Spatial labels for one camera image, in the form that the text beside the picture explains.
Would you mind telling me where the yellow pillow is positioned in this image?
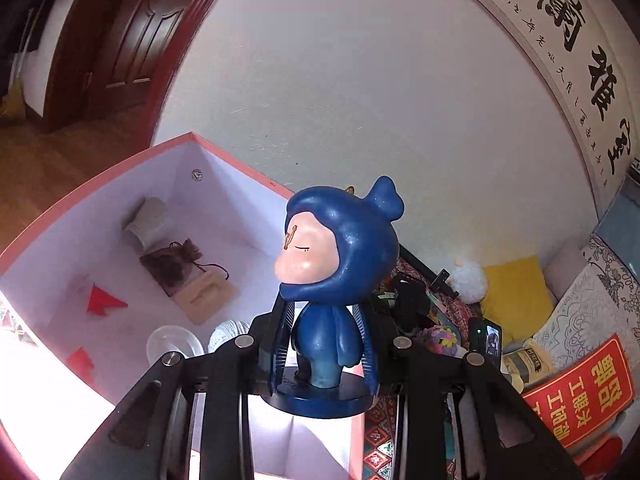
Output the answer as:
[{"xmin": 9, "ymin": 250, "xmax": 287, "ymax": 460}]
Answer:
[{"xmin": 480, "ymin": 255, "xmax": 556, "ymax": 348}]

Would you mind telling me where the red paper scrap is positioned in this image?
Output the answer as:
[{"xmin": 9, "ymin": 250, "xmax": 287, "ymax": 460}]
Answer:
[
  {"xmin": 87, "ymin": 284, "xmax": 128, "ymax": 317},
  {"xmin": 67, "ymin": 347, "xmax": 96, "ymax": 386}
]

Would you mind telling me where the grey floral pillow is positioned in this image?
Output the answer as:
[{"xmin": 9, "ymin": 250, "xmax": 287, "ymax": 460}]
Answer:
[{"xmin": 532, "ymin": 232, "xmax": 640, "ymax": 411}]

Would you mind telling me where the red bag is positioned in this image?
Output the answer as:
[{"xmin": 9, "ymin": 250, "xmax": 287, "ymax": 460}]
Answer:
[{"xmin": 565, "ymin": 430, "xmax": 640, "ymax": 480}]

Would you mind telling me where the crochet flower toy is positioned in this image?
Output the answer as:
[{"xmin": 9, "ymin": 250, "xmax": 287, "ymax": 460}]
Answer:
[{"xmin": 422, "ymin": 322, "xmax": 463, "ymax": 358}]

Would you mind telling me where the dark wooden door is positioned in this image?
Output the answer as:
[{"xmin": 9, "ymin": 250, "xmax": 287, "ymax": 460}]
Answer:
[{"xmin": 45, "ymin": 0, "xmax": 201, "ymax": 133}]

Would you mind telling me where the white threaded plastic lid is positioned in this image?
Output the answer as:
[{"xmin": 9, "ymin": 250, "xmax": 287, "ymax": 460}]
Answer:
[{"xmin": 146, "ymin": 325, "xmax": 203, "ymax": 363}]

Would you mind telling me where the dark red wooden door frame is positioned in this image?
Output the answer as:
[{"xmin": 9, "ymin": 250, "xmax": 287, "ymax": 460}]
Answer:
[{"xmin": 142, "ymin": 0, "xmax": 246, "ymax": 148}]

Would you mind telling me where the colourful patterned cloth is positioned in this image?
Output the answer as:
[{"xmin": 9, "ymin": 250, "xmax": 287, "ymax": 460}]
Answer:
[{"xmin": 0, "ymin": 255, "xmax": 481, "ymax": 480}]

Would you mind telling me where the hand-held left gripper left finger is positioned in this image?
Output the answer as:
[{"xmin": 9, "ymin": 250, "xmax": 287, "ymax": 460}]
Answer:
[{"xmin": 60, "ymin": 300, "xmax": 301, "ymax": 480}]

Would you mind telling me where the fuzzy white plush toy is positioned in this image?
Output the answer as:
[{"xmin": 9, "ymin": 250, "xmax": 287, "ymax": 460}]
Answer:
[{"xmin": 450, "ymin": 257, "xmax": 488, "ymax": 303}]

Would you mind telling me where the calligraphy wall scroll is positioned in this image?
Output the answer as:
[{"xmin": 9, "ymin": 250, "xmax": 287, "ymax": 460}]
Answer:
[{"xmin": 425, "ymin": 0, "xmax": 640, "ymax": 211}]

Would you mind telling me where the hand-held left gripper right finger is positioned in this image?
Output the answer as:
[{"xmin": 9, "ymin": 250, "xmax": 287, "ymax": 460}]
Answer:
[{"xmin": 352, "ymin": 305, "xmax": 586, "ymax": 480}]

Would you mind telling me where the brown drawstring pouch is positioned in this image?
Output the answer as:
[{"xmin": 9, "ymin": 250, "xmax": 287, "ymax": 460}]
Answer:
[{"xmin": 140, "ymin": 239, "xmax": 228, "ymax": 296}]

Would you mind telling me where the red sign with gold print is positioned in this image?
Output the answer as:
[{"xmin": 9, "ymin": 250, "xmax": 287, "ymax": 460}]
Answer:
[{"xmin": 520, "ymin": 332, "xmax": 636, "ymax": 453}]

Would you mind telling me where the blue hooded figurine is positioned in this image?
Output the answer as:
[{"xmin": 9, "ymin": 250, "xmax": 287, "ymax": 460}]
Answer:
[{"xmin": 257, "ymin": 176, "xmax": 403, "ymax": 417}]

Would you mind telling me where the yellow broom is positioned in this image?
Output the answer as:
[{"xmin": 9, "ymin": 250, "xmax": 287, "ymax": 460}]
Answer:
[{"xmin": 5, "ymin": 50, "xmax": 26, "ymax": 121}]

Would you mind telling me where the black rod with clip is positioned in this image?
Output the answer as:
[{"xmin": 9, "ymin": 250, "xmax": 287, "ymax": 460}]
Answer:
[{"xmin": 397, "ymin": 247, "xmax": 461, "ymax": 301}]

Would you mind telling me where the black cloth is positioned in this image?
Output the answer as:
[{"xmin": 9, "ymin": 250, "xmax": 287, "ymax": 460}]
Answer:
[{"xmin": 385, "ymin": 272, "xmax": 436, "ymax": 338}]

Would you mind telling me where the blue quilted bedding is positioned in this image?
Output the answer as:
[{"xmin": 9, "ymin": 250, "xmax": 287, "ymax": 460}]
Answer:
[{"xmin": 595, "ymin": 170, "xmax": 640, "ymax": 251}]

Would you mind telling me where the yellow printed packet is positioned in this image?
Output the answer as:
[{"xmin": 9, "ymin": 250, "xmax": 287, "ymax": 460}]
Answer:
[{"xmin": 501, "ymin": 337, "xmax": 556, "ymax": 393}]

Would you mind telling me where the pink cardboard box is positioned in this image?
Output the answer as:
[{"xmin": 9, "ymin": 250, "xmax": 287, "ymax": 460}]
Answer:
[{"xmin": 0, "ymin": 131, "xmax": 366, "ymax": 480}]

